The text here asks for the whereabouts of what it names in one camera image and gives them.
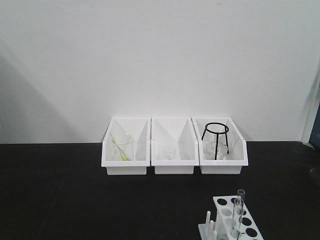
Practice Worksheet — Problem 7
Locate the middle white storage bin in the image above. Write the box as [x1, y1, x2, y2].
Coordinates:
[150, 117, 199, 175]

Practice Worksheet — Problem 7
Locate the white test tube rack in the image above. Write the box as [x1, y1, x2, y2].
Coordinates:
[198, 195, 263, 240]

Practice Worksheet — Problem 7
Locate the black wire tripod stand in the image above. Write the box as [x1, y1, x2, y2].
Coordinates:
[201, 122, 229, 154]

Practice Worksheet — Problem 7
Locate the clear glass test tube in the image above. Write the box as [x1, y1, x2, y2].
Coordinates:
[230, 197, 244, 240]
[237, 189, 246, 201]

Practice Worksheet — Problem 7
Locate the clear glass flask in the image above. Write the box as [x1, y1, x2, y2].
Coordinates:
[204, 140, 228, 160]

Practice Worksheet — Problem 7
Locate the small clear glass beaker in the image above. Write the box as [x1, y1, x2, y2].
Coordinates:
[162, 144, 176, 160]

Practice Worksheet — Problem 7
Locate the white storage bin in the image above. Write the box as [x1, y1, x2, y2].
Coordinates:
[191, 117, 249, 174]
[150, 117, 199, 175]
[101, 117, 151, 175]

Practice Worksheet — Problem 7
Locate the left white storage bin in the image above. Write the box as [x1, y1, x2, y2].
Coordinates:
[101, 117, 151, 175]

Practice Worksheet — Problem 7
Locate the right white storage bin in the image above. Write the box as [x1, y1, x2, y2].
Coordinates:
[191, 117, 249, 174]

